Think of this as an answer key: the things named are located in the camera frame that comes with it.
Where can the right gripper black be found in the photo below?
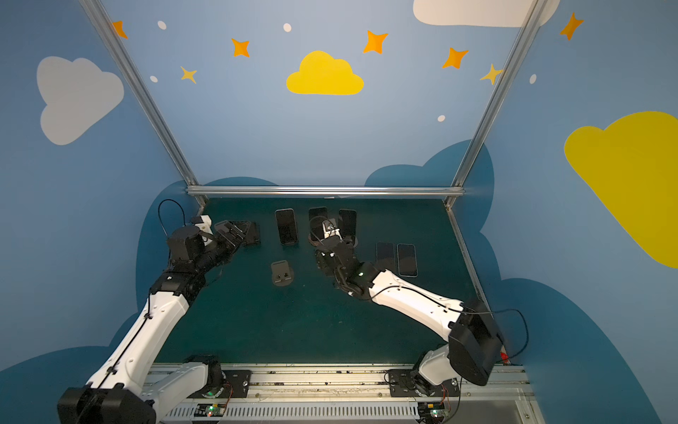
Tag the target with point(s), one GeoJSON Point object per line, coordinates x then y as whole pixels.
{"type": "Point", "coordinates": [326, 242]}

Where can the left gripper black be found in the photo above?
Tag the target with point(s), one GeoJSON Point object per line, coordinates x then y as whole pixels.
{"type": "Point", "coordinates": [233, 233]}

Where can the black folding phone stand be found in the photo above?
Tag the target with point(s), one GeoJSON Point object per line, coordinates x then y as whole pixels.
{"type": "Point", "coordinates": [252, 233]}

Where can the dark phone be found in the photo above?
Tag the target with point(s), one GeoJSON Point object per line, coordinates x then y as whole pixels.
{"type": "Point", "coordinates": [348, 223]}
{"type": "Point", "coordinates": [317, 216]}

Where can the blue phone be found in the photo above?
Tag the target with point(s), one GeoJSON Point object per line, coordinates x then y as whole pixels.
{"type": "Point", "coordinates": [385, 258]}

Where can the white-edged phone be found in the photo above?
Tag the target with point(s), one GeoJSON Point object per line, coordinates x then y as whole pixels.
{"type": "Point", "coordinates": [407, 260]}

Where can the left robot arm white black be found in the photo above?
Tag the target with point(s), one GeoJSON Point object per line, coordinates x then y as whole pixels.
{"type": "Point", "coordinates": [116, 392]}

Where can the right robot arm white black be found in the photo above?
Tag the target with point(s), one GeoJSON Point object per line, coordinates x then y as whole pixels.
{"type": "Point", "coordinates": [472, 338]}

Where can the pink-edged phone back left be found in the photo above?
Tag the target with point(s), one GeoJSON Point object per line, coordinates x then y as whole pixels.
{"type": "Point", "coordinates": [287, 226]}

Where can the left controller board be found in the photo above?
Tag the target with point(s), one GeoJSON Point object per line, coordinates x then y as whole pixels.
{"type": "Point", "coordinates": [210, 410]}

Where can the controller board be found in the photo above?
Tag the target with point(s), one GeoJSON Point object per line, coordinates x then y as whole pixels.
{"type": "Point", "coordinates": [431, 413]}
{"type": "Point", "coordinates": [210, 410]}

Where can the right controller board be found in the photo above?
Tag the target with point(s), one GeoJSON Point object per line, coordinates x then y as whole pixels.
{"type": "Point", "coordinates": [431, 413]}

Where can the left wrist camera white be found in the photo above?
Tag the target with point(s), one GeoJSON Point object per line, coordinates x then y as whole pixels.
{"type": "Point", "coordinates": [204, 224]}

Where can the horizontal aluminium frame bar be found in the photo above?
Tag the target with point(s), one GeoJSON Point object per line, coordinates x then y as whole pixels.
{"type": "Point", "coordinates": [322, 192]}

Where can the left aluminium frame post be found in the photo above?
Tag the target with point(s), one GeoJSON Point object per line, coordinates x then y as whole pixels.
{"type": "Point", "coordinates": [101, 22]}

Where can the aluminium frame post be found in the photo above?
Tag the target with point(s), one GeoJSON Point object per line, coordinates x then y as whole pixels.
{"type": "Point", "coordinates": [101, 22]}
{"type": "Point", "coordinates": [516, 57]}

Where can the aluminium mounting rail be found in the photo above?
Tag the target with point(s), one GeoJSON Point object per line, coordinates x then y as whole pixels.
{"type": "Point", "coordinates": [348, 393]}

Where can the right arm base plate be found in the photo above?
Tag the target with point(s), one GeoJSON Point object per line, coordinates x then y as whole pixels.
{"type": "Point", "coordinates": [403, 383]}

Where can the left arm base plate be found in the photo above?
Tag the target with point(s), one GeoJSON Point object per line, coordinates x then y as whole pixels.
{"type": "Point", "coordinates": [226, 384]}

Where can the right aluminium frame post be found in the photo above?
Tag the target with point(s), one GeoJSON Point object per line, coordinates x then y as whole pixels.
{"type": "Point", "coordinates": [516, 57]}

